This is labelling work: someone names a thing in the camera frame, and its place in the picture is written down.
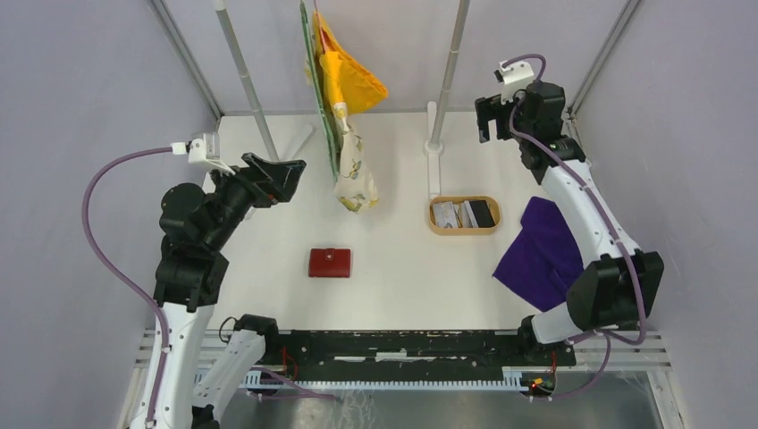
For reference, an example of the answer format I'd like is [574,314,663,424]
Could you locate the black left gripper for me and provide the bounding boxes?
[205,149,306,248]

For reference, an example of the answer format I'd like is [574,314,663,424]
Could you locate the red leather card holder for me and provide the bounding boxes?
[307,248,352,278]

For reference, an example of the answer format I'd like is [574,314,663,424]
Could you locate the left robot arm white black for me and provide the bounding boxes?
[131,153,307,428]

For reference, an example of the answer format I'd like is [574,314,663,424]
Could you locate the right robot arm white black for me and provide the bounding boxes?
[475,81,664,365]

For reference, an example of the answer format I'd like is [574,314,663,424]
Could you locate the tan oval card tray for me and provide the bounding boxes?
[428,196,501,236]

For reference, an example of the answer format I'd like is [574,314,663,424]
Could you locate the silver VIP card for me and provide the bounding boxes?
[432,201,460,229]

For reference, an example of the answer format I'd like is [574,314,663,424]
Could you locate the right grey stand pole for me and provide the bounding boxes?
[423,0,470,200]

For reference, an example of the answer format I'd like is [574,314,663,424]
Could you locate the grey stand pole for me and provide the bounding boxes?
[213,0,281,162]
[423,0,470,200]

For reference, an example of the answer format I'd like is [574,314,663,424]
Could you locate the cream patterned fabric bag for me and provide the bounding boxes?
[333,102,379,214]

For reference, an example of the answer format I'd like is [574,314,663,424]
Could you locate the yellow cloth hanging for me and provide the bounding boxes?
[313,10,389,119]

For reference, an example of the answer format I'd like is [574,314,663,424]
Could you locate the purple cloth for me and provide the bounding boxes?
[493,197,584,312]

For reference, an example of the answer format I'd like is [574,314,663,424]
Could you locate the left grey stand pole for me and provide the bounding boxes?
[213,0,281,162]

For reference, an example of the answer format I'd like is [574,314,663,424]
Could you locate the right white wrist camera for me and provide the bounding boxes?
[497,60,535,105]

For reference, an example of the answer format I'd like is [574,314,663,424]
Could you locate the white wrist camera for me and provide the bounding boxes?
[497,60,535,105]
[170,131,235,175]

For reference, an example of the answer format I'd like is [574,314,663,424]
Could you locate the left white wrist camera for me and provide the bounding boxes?
[170,131,235,175]

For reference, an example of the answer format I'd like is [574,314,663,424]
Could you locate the white toothed cable rail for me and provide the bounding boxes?
[195,370,528,393]

